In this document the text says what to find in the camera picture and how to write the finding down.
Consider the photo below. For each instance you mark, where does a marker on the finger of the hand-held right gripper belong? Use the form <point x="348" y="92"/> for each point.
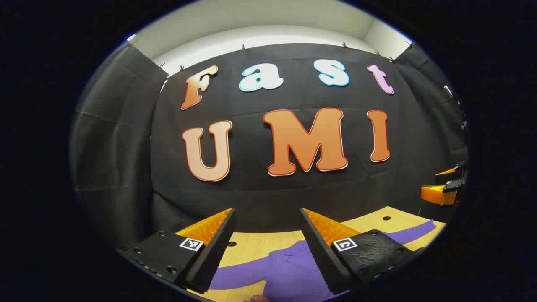
<point x="451" y="170"/>
<point x="436" y="193"/>

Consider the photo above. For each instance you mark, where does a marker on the purple knit cardigan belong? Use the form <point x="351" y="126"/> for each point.
<point x="289" y="272"/>

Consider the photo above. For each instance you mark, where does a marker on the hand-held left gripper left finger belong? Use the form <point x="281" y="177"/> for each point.
<point x="214" y="260"/>

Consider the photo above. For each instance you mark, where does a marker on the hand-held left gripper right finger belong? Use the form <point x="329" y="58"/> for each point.
<point x="323" y="260"/>

